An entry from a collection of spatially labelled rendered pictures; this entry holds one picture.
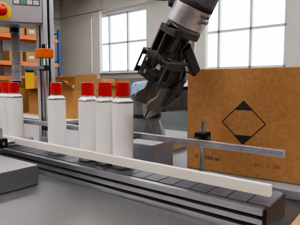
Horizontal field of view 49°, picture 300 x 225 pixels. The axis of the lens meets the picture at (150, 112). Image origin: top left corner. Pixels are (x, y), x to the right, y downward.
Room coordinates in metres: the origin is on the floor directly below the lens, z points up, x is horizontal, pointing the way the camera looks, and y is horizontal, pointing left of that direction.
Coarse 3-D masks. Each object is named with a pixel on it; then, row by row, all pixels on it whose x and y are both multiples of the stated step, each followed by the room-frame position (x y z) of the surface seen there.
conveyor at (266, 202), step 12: (48, 156) 0.90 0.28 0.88; (60, 156) 0.90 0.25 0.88; (72, 156) 0.90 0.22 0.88; (96, 168) 0.78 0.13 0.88; (108, 168) 0.77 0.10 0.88; (156, 180) 0.67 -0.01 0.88; (168, 180) 0.67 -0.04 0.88; (180, 180) 0.67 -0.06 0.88; (204, 192) 0.60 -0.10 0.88; (216, 192) 0.60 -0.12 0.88; (228, 192) 0.60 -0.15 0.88; (240, 192) 0.60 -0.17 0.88; (276, 192) 0.60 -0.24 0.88; (264, 204) 0.54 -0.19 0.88
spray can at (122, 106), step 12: (120, 84) 0.77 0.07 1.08; (120, 96) 0.77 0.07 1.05; (120, 108) 0.76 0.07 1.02; (132, 108) 0.77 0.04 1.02; (120, 120) 0.76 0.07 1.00; (132, 120) 0.77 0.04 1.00; (120, 132) 0.76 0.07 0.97; (132, 132) 0.77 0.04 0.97; (120, 144) 0.76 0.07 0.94; (132, 144) 0.77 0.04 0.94; (132, 156) 0.77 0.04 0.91; (120, 168) 0.76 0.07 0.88
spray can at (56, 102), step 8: (56, 88) 0.92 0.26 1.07; (56, 96) 0.91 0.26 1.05; (48, 104) 0.91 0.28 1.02; (56, 104) 0.91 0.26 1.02; (64, 104) 0.93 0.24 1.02; (48, 112) 0.92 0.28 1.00; (56, 112) 0.91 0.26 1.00; (64, 112) 0.93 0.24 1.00; (48, 120) 0.92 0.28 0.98; (56, 120) 0.91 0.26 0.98; (64, 120) 0.93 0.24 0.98; (48, 128) 0.92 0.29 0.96; (56, 128) 0.91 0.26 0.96; (64, 128) 0.92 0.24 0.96; (48, 136) 0.92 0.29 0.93; (56, 136) 0.91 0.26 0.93; (64, 136) 0.92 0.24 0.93; (56, 144) 0.91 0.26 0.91; (64, 144) 0.92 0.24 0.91; (48, 152) 0.92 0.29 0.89
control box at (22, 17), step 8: (0, 0) 1.14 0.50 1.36; (8, 0) 1.14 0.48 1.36; (40, 0) 1.17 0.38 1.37; (8, 8) 1.14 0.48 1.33; (16, 8) 1.15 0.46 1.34; (24, 8) 1.16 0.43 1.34; (32, 8) 1.17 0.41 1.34; (40, 8) 1.17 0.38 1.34; (0, 16) 1.13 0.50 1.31; (8, 16) 1.14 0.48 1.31; (16, 16) 1.15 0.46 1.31; (24, 16) 1.16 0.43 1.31; (32, 16) 1.17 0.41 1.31; (40, 16) 1.17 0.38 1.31; (0, 24) 1.16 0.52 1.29; (8, 24) 1.16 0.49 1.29; (16, 24) 1.16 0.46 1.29; (24, 24) 1.17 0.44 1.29; (32, 24) 1.17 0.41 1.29; (40, 24) 1.18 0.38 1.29
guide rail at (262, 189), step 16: (32, 144) 0.94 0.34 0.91; (48, 144) 0.90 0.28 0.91; (96, 160) 0.78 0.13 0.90; (112, 160) 0.75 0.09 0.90; (128, 160) 0.72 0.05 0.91; (176, 176) 0.64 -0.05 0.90; (192, 176) 0.62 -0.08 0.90; (208, 176) 0.60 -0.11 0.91; (224, 176) 0.58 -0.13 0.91; (256, 192) 0.54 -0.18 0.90
